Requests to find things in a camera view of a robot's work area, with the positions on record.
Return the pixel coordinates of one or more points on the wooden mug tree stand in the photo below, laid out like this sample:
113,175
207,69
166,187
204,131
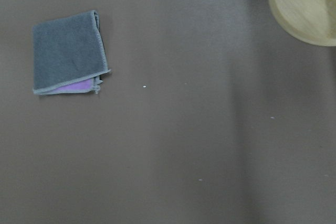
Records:
311,21

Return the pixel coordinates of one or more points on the purple cloth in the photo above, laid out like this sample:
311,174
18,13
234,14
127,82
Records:
78,87

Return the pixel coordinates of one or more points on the grey folded cloth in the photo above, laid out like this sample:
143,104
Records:
68,50

